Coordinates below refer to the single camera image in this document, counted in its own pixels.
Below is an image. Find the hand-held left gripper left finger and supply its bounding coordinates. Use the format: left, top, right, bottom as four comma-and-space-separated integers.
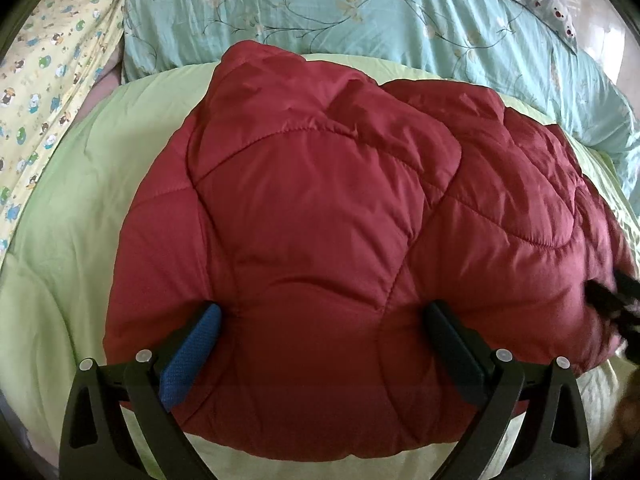
59, 302, 222, 480

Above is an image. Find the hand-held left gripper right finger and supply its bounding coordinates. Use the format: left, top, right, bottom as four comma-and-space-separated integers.
424, 299, 594, 480

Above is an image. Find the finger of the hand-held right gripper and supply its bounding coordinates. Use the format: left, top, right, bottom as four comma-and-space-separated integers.
583, 279, 627, 312

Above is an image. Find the red quilted puffer jacket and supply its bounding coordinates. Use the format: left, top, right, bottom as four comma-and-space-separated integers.
105, 40, 640, 461

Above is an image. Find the light green bed sheet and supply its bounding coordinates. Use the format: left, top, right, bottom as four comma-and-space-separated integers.
0, 52, 640, 480

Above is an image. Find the yellow cartoon print sheet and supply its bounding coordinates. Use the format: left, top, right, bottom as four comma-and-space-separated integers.
0, 0, 139, 261

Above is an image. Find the teal floral quilt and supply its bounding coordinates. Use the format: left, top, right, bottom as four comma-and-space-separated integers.
122, 0, 640, 196

